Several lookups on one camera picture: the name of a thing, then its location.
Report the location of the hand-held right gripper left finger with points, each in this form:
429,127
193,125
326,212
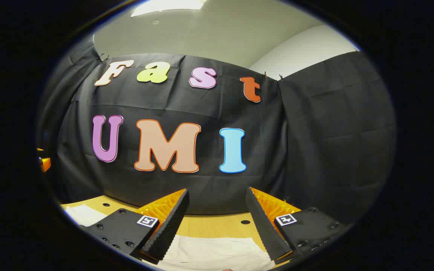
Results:
171,226

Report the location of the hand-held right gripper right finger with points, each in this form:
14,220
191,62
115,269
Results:
264,229

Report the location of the white jeans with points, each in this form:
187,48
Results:
217,254

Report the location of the black backdrop cloth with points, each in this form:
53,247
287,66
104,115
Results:
315,150

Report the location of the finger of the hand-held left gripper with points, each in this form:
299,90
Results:
45,162

